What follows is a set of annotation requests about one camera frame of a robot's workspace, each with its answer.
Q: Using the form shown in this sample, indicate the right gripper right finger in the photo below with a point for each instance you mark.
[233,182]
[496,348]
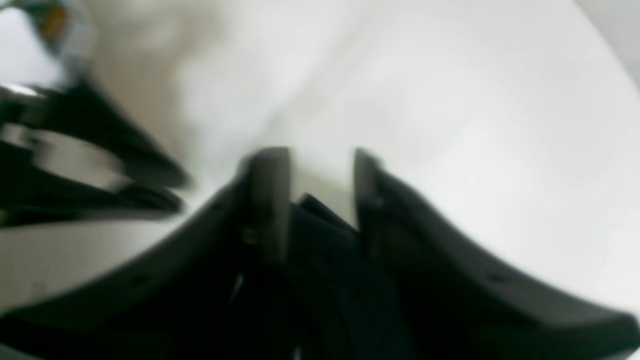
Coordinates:
[459,301]

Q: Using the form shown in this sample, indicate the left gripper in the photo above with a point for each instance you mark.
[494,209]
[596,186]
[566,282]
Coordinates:
[72,156]

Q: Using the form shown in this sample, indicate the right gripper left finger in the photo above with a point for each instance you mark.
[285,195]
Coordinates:
[169,301]

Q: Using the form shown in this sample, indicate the black T-shirt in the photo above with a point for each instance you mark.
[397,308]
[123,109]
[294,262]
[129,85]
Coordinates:
[326,302]

